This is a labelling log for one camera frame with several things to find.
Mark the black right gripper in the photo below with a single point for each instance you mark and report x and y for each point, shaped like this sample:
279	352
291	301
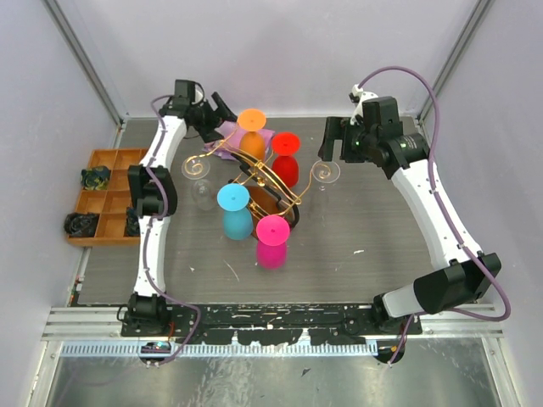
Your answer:
337	128

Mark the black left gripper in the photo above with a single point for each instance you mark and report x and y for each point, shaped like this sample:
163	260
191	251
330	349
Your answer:
209	133

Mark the orange wine glass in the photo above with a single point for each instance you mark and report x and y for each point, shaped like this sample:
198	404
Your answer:
252	121

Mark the clear tall wine glass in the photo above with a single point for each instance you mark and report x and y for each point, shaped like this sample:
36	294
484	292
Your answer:
323	174

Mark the red wine glass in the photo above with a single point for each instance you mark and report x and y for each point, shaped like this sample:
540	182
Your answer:
285	145

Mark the gold wire wine glass rack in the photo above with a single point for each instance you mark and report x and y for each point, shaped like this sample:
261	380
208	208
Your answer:
286	200

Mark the wooden compartment tray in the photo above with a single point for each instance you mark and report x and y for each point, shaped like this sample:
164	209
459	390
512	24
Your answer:
108	203

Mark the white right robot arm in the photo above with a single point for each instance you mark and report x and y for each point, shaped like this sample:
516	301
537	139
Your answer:
462	270

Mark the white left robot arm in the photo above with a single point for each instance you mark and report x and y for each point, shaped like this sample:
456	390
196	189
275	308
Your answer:
154	197

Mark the clear wine glass on left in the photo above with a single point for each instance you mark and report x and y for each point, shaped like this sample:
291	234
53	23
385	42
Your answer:
196	168

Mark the blue wine glass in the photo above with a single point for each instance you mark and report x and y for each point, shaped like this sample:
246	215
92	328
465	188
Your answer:
237	220

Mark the pink wine glass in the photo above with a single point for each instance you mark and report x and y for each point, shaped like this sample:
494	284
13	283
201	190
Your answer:
273	232

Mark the dark green rolled cloth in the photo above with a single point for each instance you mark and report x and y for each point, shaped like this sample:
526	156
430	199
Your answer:
132	228

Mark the dark floral rolled cloth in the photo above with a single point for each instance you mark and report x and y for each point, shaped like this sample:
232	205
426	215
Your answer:
96	178

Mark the black orange rolled cloth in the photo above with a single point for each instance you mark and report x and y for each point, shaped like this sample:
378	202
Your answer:
81	225

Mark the aluminium frame rail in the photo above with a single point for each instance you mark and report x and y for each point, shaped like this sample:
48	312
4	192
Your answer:
95	331

